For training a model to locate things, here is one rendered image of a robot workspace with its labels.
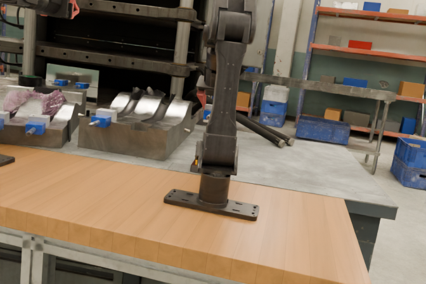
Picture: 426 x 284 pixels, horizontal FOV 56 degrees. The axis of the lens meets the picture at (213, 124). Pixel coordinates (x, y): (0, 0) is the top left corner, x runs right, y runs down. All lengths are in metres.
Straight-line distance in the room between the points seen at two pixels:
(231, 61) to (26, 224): 0.50
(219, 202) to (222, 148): 0.11
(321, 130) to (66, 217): 4.25
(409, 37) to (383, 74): 0.74
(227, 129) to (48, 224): 0.38
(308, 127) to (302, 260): 4.16
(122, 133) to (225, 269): 0.60
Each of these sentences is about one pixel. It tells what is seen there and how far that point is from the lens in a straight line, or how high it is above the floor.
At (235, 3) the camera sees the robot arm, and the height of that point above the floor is 1.23.
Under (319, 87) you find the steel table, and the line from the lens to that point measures 4.62.
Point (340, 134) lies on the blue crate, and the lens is 4.88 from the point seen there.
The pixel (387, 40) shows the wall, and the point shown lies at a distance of 7.80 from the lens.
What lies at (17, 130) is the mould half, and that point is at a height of 0.84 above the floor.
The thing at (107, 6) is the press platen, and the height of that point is 1.27.
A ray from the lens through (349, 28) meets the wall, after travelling 7.77.
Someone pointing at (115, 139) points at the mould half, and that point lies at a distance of 1.19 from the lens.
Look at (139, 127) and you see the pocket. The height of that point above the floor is 0.88.
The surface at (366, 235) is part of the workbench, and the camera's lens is 1.20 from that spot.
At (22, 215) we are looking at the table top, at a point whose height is 0.79.
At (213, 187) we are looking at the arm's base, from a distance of 0.84.
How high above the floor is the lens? 1.12
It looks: 10 degrees down
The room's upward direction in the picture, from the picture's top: 7 degrees clockwise
